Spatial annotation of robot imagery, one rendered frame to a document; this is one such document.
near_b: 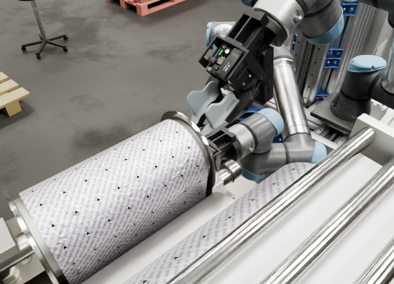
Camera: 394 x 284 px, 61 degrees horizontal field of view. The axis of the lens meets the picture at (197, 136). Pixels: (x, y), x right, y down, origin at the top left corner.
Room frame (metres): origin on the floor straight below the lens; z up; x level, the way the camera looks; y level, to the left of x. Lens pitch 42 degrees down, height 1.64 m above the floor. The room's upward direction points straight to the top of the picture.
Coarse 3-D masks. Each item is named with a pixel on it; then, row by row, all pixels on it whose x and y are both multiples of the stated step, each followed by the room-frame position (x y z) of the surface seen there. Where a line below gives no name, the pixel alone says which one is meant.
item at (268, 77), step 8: (272, 48) 0.50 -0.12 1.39; (264, 56) 0.49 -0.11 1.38; (272, 56) 0.50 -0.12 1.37; (264, 64) 0.49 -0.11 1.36; (272, 64) 0.50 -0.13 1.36; (264, 72) 0.49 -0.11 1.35; (272, 72) 0.50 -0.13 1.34; (264, 80) 0.49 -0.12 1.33; (272, 80) 0.50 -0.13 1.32; (264, 88) 0.49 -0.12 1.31; (272, 88) 0.50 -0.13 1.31; (256, 96) 0.50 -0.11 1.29; (264, 96) 0.49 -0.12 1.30; (272, 96) 0.50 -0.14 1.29
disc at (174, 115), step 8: (168, 112) 0.43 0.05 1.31; (176, 112) 0.41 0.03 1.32; (176, 120) 0.41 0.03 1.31; (184, 120) 0.40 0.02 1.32; (192, 128) 0.38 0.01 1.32; (200, 136) 0.37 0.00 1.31; (200, 144) 0.37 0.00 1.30; (208, 144) 0.36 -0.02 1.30; (208, 152) 0.35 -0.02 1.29; (208, 160) 0.35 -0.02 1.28; (208, 168) 0.35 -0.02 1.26; (216, 168) 0.35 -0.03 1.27; (208, 176) 0.35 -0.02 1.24; (216, 176) 0.34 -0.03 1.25; (208, 184) 0.35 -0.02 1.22
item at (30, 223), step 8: (192, 136) 0.38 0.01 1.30; (16, 200) 0.26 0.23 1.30; (24, 208) 0.24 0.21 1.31; (24, 216) 0.23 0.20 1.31; (32, 224) 0.22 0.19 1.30; (32, 232) 0.22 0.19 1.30; (40, 240) 0.21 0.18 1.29; (40, 248) 0.20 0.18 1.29; (48, 248) 0.21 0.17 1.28; (48, 256) 0.20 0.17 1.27; (48, 264) 0.19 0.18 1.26; (56, 264) 0.20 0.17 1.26; (56, 272) 0.20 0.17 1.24
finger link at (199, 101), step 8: (208, 88) 0.47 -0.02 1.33; (216, 88) 0.48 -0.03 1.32; (192, 96) 0.45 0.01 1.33; (200, 96) 0.46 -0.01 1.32; (208, 96) 0.47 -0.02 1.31; (216, 96) 0.47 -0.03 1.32; (192, 104) 0.45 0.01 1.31; (200, 104) 0.46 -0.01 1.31; (208, 104) 0.46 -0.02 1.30; (200, 112) 0.45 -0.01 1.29; (192, 120) 0.45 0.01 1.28; (200, 120) 0.44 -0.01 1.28
